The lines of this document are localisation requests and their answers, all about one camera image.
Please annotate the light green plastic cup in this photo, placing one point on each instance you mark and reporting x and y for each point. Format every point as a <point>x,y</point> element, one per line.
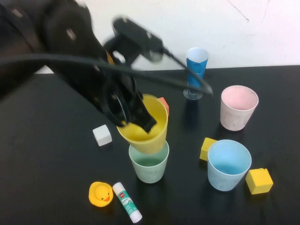
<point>150,173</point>

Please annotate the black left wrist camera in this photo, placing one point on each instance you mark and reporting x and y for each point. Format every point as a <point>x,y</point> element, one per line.
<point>138,42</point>

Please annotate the white foam cube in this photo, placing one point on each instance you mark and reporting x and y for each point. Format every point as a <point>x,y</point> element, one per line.
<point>102,135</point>

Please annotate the yellow rubber duck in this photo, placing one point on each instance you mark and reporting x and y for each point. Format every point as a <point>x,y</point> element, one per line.
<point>100,194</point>

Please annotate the pink plastic cup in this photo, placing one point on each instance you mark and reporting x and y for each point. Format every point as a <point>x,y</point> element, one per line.
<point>237,110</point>

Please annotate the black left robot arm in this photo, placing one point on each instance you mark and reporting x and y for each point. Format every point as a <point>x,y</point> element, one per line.
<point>47,35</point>

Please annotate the yellow cube with chipped edge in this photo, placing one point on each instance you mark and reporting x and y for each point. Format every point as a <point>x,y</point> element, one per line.
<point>259,181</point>

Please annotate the orange foam cube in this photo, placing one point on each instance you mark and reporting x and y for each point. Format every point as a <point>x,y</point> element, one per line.
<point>164,103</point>

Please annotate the white green glue stick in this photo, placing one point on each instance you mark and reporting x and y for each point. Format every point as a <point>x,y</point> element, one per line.
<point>127,204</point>

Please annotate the yellow foam cube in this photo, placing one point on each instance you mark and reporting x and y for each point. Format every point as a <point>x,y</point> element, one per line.
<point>206,150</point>

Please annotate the yellow plastic cup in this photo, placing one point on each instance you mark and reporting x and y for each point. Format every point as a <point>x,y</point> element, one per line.
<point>159,133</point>

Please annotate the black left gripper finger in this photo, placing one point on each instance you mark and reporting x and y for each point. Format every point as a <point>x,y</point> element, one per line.
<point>144,117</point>
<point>114,114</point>

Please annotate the blue paper cone glass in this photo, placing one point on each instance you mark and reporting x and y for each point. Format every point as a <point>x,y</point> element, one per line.
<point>195,70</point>

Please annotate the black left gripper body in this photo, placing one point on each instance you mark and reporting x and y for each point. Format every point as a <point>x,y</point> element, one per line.
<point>110,79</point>

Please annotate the light blue plastic cup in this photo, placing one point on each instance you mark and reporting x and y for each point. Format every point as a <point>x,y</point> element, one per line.
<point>228,173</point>

